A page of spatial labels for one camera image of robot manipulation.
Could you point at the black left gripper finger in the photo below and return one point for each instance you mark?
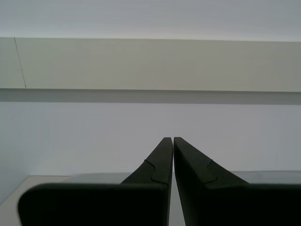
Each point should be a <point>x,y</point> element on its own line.
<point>141,200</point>
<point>223,202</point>

